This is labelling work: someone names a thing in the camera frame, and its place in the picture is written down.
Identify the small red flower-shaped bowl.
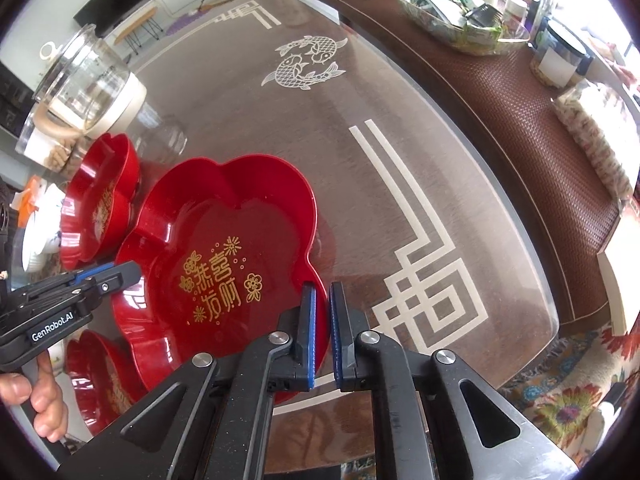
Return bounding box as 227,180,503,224
59,132,142,271
64,329,151,436

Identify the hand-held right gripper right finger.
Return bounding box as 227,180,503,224
329,281,582,480

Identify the floral rug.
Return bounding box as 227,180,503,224
500,330,636,471

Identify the glass bowl with packets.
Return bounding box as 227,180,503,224
394,0,531,56

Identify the white ceramic bowl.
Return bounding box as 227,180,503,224
20,185,68,273

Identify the person's left hand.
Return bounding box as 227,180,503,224
0,349,69,444

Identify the brown woven bench mat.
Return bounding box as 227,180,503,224
310,0,623,331

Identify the glass jar with white label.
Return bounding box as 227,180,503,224
530,19,593,88

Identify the small wooden side table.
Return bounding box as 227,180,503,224
114,7,161,53

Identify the large red flower-shaped plate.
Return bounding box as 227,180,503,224
111,155,332,406

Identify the glass kettle with cream handle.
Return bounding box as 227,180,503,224
15,24,148,156

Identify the orange tissue pack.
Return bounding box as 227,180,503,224
17,176,47,226

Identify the white box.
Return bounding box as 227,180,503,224
597,247,640,336

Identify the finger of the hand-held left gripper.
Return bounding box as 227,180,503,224
7,260,143,313
59,264,117,287

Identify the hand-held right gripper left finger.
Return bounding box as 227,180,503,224
59,281,321,480

